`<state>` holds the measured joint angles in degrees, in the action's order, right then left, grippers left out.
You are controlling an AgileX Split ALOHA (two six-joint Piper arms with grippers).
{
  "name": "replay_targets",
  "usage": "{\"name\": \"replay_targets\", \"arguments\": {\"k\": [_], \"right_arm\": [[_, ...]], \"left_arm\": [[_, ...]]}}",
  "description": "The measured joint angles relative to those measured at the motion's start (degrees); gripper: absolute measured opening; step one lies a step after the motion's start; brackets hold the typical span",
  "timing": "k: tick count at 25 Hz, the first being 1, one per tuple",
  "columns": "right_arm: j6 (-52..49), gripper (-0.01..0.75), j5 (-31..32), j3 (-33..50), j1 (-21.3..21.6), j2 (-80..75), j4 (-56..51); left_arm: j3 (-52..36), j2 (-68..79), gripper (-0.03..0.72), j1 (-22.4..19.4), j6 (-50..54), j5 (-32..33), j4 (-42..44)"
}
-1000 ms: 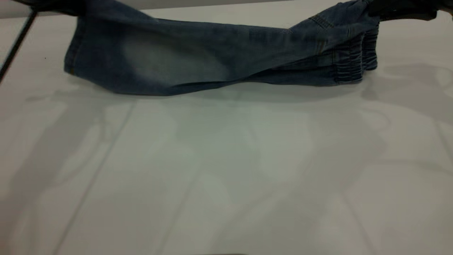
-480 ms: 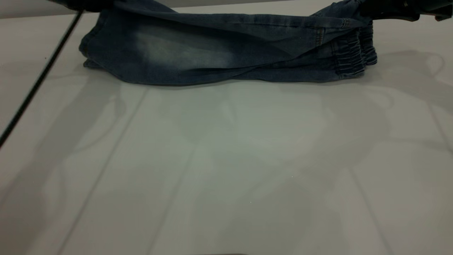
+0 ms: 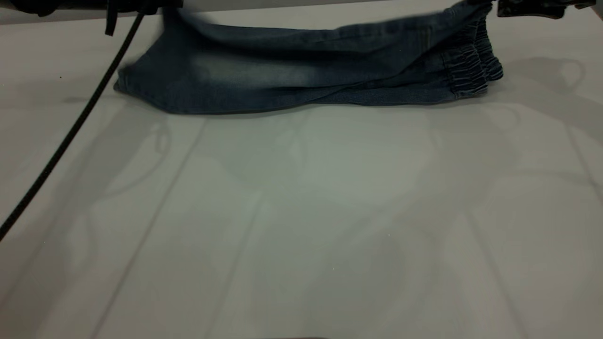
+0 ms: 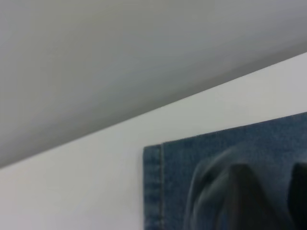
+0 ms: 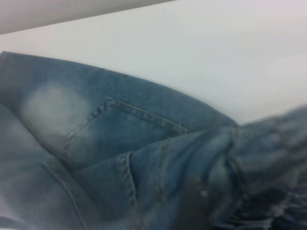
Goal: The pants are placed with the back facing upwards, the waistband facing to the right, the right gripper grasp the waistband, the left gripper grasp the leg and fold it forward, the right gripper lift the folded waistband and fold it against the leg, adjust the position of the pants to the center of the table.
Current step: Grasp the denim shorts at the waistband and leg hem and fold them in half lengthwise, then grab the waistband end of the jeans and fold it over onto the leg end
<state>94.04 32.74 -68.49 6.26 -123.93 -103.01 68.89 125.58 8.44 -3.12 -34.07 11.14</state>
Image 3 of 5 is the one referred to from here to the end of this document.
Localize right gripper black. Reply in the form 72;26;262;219
497;0;596;19

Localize blue denim pants with print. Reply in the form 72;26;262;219
113;0;504;115

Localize black hanging strap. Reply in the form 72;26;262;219
105;0;119;37

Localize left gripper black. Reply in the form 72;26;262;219
9;0;184;16

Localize black cable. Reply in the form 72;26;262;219
0;12;146;242

